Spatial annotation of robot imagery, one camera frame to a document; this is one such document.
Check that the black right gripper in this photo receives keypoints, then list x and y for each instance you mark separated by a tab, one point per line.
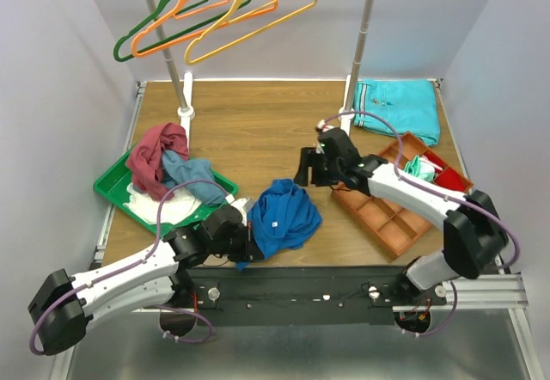
307	159

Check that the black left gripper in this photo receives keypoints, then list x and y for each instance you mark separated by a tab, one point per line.
247	242

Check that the blue tank top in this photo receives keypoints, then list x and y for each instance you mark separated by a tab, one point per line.
283	217

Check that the yellow hanger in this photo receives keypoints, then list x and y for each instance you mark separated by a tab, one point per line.
232	17

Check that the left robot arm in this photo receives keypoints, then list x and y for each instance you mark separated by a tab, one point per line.
66	306

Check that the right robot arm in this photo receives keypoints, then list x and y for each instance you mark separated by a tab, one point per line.
473	234

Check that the orange hanger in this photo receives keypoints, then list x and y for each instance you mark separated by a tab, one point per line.
189	14

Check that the green hanger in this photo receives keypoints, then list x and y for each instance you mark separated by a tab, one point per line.
142	27

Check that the white cloth in tray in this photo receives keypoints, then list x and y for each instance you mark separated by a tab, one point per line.
175	210

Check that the white right rack foot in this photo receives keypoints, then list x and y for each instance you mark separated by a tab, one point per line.
345	116

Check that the white rack foot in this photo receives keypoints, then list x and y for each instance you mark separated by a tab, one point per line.
186	110
345	116

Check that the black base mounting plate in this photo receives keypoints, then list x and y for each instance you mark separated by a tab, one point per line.
262	296

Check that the teal grey shirt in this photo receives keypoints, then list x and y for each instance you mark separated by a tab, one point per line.
176	170

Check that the brown compartment organizer tray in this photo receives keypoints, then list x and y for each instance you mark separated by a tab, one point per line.
394	228

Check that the mint green sock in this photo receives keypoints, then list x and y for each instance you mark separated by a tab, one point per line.
421	169

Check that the maroon shirt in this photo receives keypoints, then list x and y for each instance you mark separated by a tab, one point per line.
145	159

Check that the turquoise folded shorts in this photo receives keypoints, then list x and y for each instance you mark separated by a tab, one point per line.
406	105

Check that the green plastic tray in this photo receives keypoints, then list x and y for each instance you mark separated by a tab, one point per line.
112	186

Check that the white left rack foot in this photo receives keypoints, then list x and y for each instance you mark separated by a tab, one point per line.
186	110

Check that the red cloth in organizer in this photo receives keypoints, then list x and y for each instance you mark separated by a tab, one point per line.
448	178

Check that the right metal rack pole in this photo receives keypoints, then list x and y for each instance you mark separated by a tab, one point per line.
362	37

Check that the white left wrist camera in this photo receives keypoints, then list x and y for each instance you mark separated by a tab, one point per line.
242	205

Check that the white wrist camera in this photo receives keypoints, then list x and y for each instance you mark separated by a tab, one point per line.
324	128
242	205

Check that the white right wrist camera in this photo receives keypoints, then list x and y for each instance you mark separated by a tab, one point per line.
324	128

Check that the aluminium frame rail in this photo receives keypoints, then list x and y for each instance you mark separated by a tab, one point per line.
491	292

